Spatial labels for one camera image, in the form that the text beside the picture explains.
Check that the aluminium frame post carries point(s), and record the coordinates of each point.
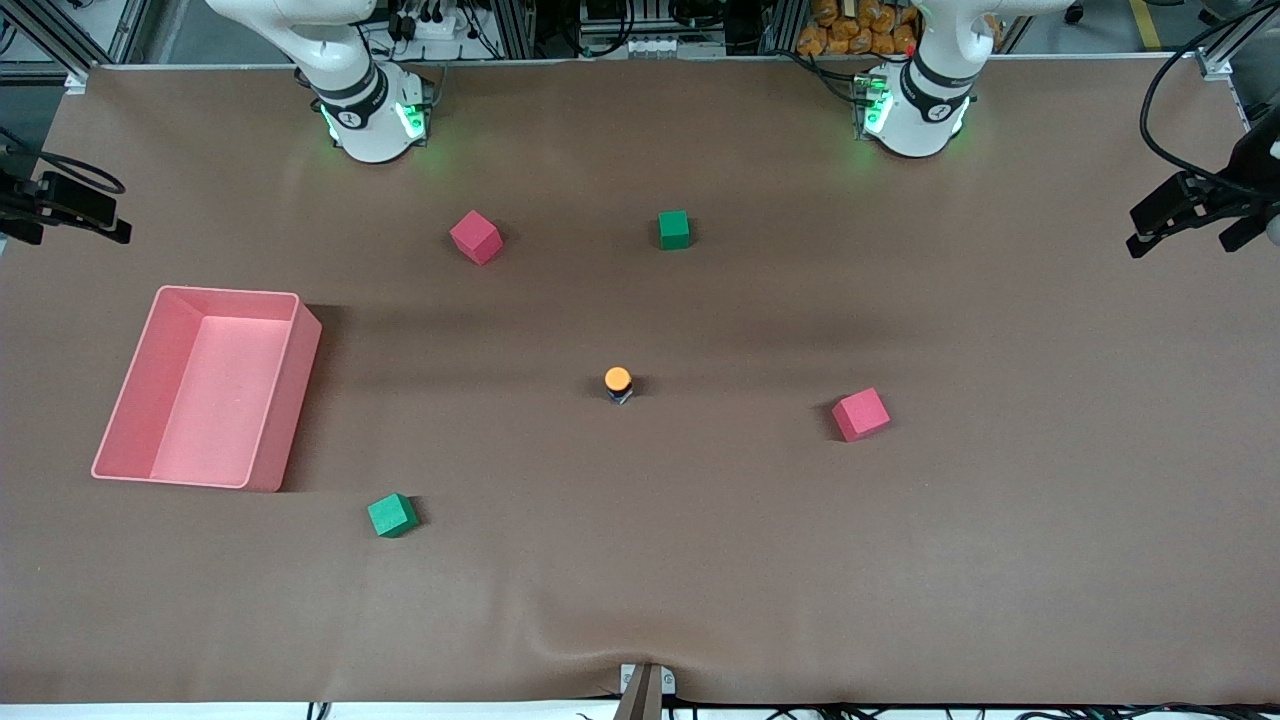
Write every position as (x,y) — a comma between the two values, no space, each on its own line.
(515,25)
(782,25)
(76,80)
(1212,62)

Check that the pink foam cube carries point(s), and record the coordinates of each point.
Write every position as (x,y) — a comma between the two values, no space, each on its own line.
(860,415)
(475,238)

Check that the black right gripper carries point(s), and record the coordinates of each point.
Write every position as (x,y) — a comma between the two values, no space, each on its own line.
(20,203)

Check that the white power strip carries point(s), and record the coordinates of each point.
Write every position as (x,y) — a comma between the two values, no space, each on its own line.
(430,26)

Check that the orange capped black button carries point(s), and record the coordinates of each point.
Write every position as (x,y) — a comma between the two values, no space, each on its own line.
(618,379)

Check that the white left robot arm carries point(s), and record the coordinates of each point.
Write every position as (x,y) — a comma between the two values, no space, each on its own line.
(915,125)

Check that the pink plastic bin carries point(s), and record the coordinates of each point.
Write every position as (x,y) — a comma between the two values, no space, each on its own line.
(210,420)

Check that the orange bag pile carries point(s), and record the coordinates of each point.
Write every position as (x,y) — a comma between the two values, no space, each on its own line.
(850,30)

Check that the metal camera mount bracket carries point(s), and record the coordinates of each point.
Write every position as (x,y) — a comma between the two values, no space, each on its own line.
(642,700)

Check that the brown table cover mat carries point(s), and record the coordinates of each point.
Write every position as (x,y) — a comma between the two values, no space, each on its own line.
(640,580)

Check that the green foam cube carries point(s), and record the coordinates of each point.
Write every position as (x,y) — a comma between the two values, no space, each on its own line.
(674,230)
(391,516)

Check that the white connector block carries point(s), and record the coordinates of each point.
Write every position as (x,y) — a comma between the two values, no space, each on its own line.
(650,47)

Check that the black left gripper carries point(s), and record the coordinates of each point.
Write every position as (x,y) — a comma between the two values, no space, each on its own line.
(1243,190)

